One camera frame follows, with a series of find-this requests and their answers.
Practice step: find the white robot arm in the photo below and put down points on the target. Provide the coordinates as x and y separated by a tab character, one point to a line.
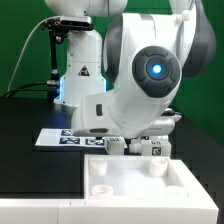
124	69

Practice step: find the black camera on stand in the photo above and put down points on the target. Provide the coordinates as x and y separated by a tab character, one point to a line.
59	28

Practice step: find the white tag sheet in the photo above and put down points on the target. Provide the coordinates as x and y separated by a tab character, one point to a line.
64	137

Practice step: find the white square tabletop tray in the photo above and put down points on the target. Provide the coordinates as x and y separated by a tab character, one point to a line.
131	177

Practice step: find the white L-shaped corner fence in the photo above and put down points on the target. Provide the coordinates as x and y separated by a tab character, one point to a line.
196	208

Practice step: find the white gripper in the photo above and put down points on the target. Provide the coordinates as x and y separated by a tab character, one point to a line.
160	126

